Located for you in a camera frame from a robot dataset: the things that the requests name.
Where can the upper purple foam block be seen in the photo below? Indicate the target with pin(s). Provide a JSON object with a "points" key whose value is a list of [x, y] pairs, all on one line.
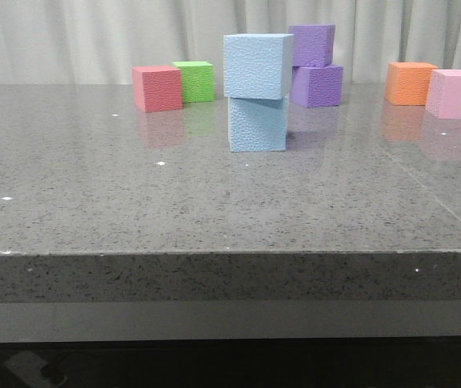
{"points": [[313, 44]]}

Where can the pink foam block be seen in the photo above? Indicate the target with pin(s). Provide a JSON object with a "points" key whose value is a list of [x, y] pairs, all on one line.
{"points": [[444, 95]]}

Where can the purple foam block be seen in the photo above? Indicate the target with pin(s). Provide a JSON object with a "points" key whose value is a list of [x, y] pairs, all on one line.
{"points": [[313, 44], [314, 87]]}

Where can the orange foam block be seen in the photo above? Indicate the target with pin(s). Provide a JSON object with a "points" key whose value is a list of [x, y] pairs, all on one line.
{"points": [[407, 83]]}

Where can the red foam block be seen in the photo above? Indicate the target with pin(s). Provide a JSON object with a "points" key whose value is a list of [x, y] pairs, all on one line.
{"points": [[157, 88]]}

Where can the green foam block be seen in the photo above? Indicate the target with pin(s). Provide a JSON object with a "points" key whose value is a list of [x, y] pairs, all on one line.
{"points": [[197, 81]]}

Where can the lower purple foam block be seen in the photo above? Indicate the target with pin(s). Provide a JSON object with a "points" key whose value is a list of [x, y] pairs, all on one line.
{"points": [[314, 87]]}

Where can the light blue foam block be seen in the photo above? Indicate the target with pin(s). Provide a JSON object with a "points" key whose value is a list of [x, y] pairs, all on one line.
{"points": [[258, 66], [257, 124]]}

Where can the white pleated curtain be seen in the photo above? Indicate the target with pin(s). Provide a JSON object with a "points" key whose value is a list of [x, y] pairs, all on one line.
{"points": [[99, 42]]}

